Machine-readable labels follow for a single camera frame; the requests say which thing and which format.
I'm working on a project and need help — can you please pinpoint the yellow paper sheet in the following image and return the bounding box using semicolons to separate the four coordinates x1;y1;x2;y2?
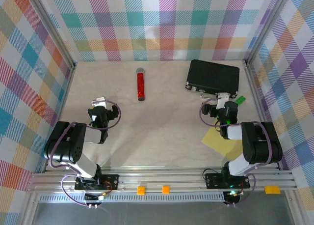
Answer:
201;119;244;161

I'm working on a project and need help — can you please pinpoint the grey metal clamp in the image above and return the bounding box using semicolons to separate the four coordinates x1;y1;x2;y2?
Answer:
91;96;107;107

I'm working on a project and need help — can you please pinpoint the red glitter microphone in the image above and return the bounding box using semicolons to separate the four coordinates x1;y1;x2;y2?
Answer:
135;67;146;102

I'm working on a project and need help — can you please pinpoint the black connector box with LED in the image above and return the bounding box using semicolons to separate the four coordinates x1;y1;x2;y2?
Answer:
222;190;245;207
84;193;110;210

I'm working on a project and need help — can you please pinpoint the flat yellow toy brick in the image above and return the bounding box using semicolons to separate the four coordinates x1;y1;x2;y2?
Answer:
264;185;281;195

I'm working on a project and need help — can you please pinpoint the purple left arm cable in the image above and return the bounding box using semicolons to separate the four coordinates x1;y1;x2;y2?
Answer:
49;101;122;207

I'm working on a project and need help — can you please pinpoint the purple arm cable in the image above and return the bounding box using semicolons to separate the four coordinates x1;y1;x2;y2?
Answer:
49;101;122;207
200;98;272;207

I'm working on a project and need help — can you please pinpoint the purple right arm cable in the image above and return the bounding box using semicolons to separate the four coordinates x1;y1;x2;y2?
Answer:
200;98;272;207

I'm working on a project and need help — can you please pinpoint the black case with metal handle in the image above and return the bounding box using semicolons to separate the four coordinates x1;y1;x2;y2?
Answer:
185;59;240;100

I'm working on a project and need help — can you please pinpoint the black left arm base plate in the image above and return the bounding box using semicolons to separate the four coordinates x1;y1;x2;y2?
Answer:
74;174;120;191

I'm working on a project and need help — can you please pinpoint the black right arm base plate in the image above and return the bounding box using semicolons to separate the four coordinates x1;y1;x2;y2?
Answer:
205;172;251;189

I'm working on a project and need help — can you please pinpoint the grey slotted cable duct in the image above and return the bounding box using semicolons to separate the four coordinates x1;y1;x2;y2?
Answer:
36;194;226;203

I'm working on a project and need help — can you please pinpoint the aluminium corner post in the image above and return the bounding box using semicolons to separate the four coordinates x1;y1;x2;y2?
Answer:
244;0;294;66
24;0;77;70

